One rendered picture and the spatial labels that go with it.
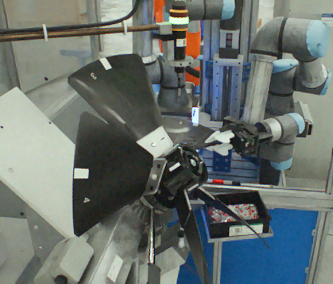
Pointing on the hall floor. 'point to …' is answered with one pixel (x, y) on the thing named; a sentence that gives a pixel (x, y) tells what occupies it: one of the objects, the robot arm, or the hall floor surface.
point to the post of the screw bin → (216, 262)
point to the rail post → (319, 247)
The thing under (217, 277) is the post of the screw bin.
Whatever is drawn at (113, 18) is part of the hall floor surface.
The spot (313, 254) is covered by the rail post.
